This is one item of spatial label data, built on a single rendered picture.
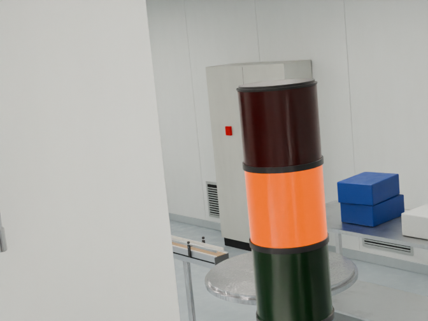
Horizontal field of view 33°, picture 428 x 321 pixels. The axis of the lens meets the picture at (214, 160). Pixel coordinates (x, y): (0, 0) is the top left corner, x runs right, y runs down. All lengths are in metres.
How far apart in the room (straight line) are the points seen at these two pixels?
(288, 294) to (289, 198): 0.06
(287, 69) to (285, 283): 6.86
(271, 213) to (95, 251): 1.63
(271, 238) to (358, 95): 6.79
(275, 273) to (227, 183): 7.71
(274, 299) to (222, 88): 7.51
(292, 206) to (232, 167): 7.59
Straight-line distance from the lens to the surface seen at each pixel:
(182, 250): 5.18
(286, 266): 0.45
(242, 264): 4.71
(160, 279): 2.20
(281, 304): 0.46
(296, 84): 0.43
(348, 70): 7.27
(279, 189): 0.44
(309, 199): 0.44
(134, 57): 2.09
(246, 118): 0.44
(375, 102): 7.11
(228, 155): 8.04
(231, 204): 8.17
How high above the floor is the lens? 2.38
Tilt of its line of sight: 10 degrees down
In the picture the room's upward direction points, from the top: 6 degrees counter-clockwise
